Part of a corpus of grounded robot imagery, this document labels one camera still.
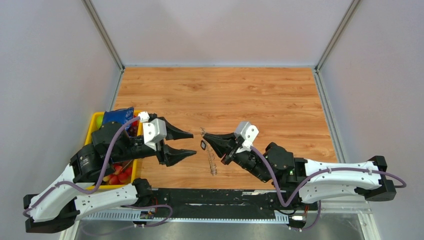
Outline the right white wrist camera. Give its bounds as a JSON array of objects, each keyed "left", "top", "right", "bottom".
[{"left": 234, "top": 121, "right": 259, "bottom": 154}]

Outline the large metal keyring with clips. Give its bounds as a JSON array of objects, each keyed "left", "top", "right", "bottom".
[{"left": 201, "top": 138, "right": 218, "bottom": 176}]

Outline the red fruit pile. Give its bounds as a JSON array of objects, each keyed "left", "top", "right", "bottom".
[{"left": 102, "top": 120, "right": 140, "bottom": 186}]

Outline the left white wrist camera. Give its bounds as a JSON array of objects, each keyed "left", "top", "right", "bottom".
[{"left": 137, "top": 111, "right": 167, "bottom": 151}]

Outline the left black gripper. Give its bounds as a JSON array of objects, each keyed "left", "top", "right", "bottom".
[{"left": 112, "top": 115, "right": 199, "bottom": 166}]

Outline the green apple upper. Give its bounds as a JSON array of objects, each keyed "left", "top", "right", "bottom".
[{"left": 95, "top": 114, "right": 104, "bottom": 129}]

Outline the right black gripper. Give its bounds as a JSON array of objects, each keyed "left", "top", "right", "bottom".
[{"left": 203, "top": 131, "right": 272, "bottom": 184}]

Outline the aluminium frame rail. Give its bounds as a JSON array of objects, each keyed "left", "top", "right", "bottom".
[{"left": 71, "top": 191, "right": 373, "bottom": 224}]

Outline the yellow plastic tray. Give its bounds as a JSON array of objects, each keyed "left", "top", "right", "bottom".
[{"left": 84, "top": 111, "right": 143, "bottom": 191}]

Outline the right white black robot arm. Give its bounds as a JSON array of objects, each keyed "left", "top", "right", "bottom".
[{"left": 202, "top": 132, "right": 397, "bottom": 209}]

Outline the blue chips bag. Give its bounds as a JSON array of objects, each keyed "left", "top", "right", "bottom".
[{"left": 102, "top": 107, "right": 135, "bottom": 125}]

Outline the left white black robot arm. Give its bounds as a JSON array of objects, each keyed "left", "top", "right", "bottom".
[{"left": 23, "top": 111, "right": 196, "bottom": 234}]

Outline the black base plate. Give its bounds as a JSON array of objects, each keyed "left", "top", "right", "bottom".
[{"left": 133, "top": 188, "right": 307, "bottom": 220}]

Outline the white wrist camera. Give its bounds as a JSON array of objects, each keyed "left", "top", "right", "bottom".
[
  {"left": 137, "top": 111, "right": 167, "bottom": 151},
  {"left": 234, "top": 121, "right": 259, "bottom": 154}
]

